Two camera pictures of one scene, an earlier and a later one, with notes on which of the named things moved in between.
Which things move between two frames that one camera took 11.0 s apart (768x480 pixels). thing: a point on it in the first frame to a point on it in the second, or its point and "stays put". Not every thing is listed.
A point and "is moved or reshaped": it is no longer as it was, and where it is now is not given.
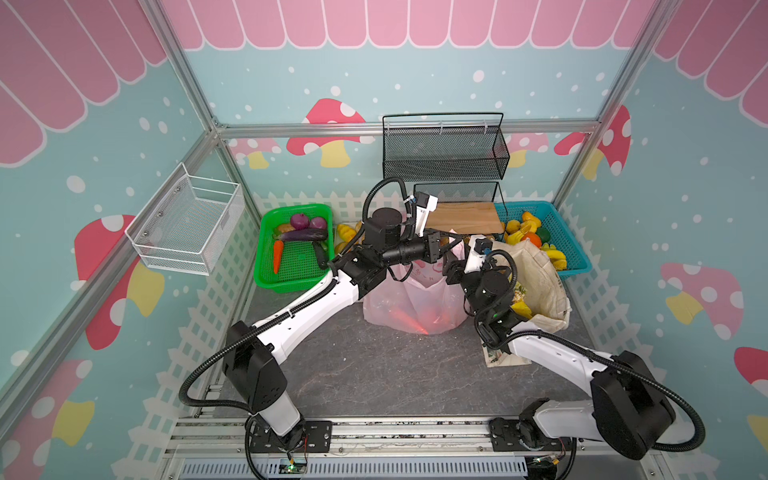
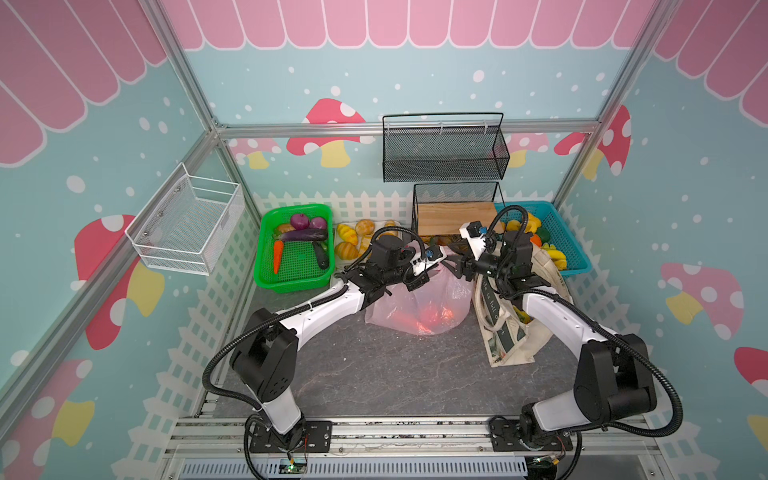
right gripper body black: x=453 y=270 to x=470 y=265
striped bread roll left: x=346 y=233 stays put
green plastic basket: x=299 y=264 stays put
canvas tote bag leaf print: x=544 y=296 is moved or reshaped
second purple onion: x=318 y=223 stays put
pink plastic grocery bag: x=422 y=303 stays put
